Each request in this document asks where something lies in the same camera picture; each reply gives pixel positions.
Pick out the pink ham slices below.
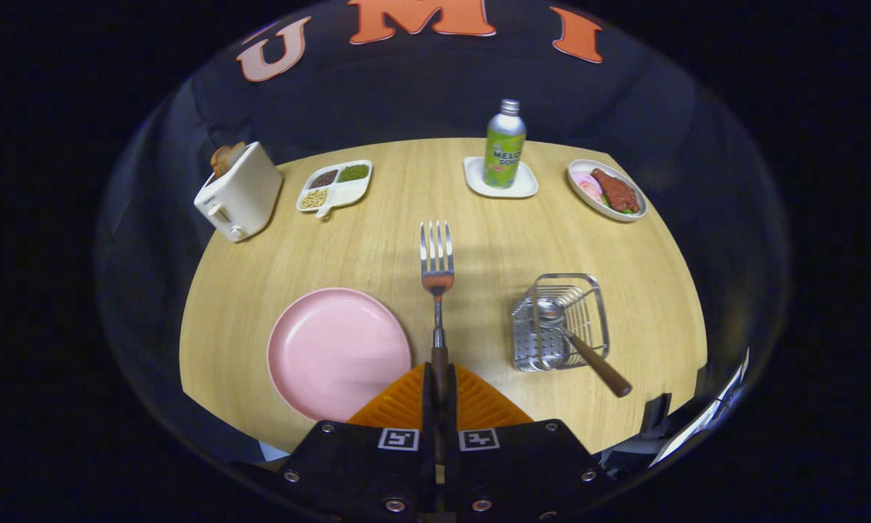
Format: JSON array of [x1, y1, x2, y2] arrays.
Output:
[[571, 171, 603, 204]]

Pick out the metal wire cutlery basket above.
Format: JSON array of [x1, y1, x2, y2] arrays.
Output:
[[511, 273, 611, 373]]

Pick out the pink plate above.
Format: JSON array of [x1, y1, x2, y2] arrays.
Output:
[[267, 288, 413, 423]]

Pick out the white sectioned bean dish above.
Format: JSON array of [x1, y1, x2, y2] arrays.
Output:
[[296, 160, 373, 219]]

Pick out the wooden handle metal fork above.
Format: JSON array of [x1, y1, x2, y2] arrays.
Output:
[[419, 221, 455, 408]]

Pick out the white square coaster tray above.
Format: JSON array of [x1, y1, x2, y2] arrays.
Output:
[[463, 155, 539, 199]]

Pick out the wooden handle metal spoon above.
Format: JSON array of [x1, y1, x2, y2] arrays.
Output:
[[535, 299, 633, 399]]

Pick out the green label metal bottle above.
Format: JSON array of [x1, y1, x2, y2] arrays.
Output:
[[483, 99, 527, 190]]

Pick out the brown bread slice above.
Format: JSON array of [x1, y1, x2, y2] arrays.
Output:
[[211, 142, 247, 179]]

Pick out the white toaster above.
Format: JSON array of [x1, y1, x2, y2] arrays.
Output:
[[194, 141, 283, 243]]

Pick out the brown steak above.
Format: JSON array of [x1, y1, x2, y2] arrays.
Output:
[[590, 168, 641, 214]]

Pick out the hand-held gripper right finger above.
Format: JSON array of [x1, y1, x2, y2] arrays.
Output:
[[446, 362, 614, 518]]

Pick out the white oval food plate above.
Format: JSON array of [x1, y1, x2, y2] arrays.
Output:
[[567, 159, 648, 222]]

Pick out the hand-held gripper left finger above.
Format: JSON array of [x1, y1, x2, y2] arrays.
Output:
[[275, 362, 436, 518]]

